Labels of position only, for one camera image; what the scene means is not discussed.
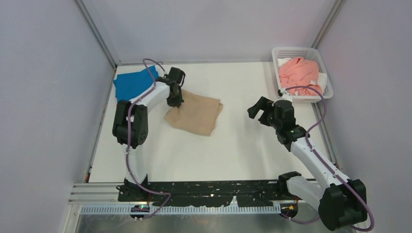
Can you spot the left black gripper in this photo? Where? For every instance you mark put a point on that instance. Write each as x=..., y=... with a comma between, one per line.
x=177, y=103

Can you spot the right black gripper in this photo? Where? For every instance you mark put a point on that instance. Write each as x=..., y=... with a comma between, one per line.
x=264, y=104

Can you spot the beige t shirt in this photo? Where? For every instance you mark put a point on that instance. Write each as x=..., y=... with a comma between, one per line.
x=197, y=114

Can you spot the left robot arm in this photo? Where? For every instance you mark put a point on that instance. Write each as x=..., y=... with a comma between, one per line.
x=131, y=128

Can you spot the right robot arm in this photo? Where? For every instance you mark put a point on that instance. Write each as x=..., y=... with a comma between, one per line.
x=339, y=200

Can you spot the salmon t shirt in basket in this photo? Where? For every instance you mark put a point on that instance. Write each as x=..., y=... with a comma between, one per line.
x=298, y=71

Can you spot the blue folded t shirt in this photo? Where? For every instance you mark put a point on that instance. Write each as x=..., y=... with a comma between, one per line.
x=131, y=85

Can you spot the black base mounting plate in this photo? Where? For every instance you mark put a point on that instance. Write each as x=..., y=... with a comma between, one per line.
x=251, y=193

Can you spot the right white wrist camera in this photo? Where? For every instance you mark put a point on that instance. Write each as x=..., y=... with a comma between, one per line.
x=284, y=95

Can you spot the white slotted cable duct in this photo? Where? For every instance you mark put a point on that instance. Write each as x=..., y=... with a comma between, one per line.
x=141, y=209

